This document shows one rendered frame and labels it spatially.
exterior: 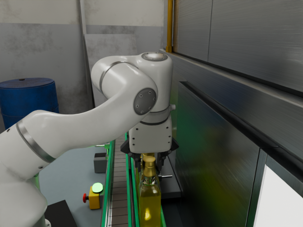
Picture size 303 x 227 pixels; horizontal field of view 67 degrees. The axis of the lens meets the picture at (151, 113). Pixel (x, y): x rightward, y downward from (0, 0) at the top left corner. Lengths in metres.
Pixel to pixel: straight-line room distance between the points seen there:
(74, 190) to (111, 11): 3.03
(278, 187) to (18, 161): 0.35
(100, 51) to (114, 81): 3.18
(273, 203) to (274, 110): 0.12
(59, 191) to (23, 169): 0.85
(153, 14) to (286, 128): 3.96
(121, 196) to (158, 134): 0.47
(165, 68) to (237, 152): 0.19
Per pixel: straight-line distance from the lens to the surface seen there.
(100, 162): 1.27
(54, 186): 1.28
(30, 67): 3.48
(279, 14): 0.37
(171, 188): 0.96
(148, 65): 0.41
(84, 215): 1.08
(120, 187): 0.98
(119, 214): 0.86
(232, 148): 0.41
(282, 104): 0.31
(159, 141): 0.52
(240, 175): 0.40
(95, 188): 1.04
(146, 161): 0.59
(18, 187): 0.41
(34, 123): 0.38
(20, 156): 0.38
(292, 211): 0.32
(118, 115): 0.34
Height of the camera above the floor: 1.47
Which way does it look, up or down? 19 degrees down
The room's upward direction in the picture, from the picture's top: straight up
